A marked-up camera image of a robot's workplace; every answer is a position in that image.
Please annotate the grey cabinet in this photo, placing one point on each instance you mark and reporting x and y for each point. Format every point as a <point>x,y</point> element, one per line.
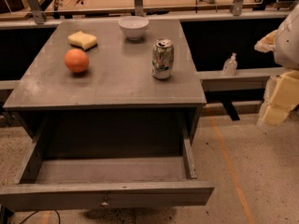
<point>119,77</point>

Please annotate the clear sanitizer bottle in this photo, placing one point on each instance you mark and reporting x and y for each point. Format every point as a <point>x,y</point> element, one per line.
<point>230,65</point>

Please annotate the grey open top drawer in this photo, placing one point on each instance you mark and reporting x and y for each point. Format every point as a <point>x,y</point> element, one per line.
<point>112,160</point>

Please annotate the orange fruit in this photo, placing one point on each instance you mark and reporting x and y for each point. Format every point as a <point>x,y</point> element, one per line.
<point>76,60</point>

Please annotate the crushed soda can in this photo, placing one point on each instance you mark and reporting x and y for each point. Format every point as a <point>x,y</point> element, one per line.
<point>162,58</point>

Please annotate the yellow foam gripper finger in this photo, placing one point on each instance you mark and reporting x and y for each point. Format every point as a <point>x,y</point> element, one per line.
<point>281,97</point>
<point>266,44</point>

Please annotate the yellow sponge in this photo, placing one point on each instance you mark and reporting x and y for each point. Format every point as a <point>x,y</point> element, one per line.
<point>82,40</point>

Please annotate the white bowl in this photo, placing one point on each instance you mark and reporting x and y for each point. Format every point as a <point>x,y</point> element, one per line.
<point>133,27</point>

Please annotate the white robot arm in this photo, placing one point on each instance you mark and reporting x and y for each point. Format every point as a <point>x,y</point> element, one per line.
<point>286,47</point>

